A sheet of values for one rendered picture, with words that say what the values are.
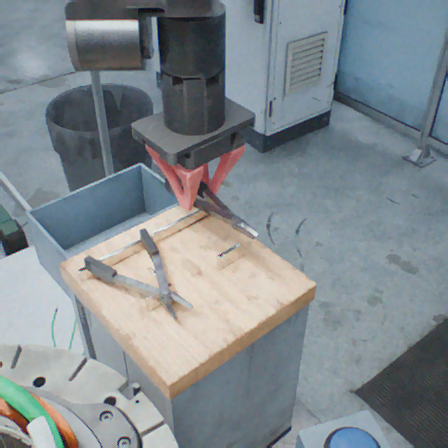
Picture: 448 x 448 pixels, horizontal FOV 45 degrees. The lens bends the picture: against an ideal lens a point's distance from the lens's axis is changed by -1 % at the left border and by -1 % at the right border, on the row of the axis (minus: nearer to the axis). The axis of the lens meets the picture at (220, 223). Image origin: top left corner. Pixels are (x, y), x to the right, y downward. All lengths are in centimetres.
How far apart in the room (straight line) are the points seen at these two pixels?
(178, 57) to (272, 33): 206
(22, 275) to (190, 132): 61
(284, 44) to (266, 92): 23
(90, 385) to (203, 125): 24
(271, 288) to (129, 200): 28
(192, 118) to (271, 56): 208
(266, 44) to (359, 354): 138
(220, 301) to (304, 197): 197
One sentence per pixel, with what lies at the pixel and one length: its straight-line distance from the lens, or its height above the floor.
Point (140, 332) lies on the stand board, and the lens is 53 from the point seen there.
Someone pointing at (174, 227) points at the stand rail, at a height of 107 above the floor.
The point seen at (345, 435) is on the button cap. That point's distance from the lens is 50.
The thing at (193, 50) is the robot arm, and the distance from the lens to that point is 46.
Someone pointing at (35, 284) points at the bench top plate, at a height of 78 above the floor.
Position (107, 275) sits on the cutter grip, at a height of 109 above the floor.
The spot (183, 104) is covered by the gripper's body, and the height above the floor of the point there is 125.
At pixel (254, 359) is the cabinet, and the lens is 58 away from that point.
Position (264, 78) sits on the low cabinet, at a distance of 259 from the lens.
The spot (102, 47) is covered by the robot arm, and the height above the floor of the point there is 130.
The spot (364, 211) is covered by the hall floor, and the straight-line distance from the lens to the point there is 247.
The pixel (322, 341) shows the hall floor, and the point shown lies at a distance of 191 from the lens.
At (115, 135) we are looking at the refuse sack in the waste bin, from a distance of 188.
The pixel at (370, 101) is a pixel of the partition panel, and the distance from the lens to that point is 299.
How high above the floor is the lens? 147
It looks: 39 degrees down
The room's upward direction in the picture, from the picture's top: straight up
